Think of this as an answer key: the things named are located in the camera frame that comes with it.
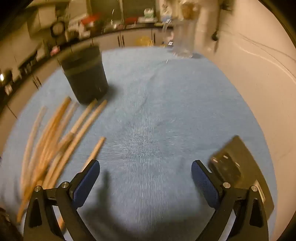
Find yellow plastic bag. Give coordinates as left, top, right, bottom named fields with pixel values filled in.
left=135, top=36, right=154, bottom=47

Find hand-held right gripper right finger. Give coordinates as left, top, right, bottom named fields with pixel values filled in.
left=191, top=159, right=270, bottom=241

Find clear plastic measuring cup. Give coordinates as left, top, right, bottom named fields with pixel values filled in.
left=162, top=20, right=198, bottom=58

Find black rice cooker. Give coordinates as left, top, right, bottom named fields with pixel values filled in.
left=51, top=21, right=66, bottom=37

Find dark grey utensil holder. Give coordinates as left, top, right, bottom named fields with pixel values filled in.
left=57, top=45, right=109, bottom=105

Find blue tablecloth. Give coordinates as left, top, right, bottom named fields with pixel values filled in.
left=0, top=46, right=278, bottom=241

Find clear hanging plastic bags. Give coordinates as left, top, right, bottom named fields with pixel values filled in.
left=178, top=0, right=201, bottom=20

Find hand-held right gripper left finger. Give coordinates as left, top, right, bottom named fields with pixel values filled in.
left=23, top=159, right=100, bottom=241

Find bunch of wooden chopsticks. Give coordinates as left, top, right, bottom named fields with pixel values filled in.
left=16, top=96, right=108, bottom=232

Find black flat device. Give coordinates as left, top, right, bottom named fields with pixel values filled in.
left=208, top=136, right=275, bottom=219

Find kitchen window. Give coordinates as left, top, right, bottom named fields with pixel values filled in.
left=88, top=0, right=158, bottom=21

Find red plastic basin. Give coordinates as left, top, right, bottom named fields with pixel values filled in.
left=81, top=14, right=102, bottom=25

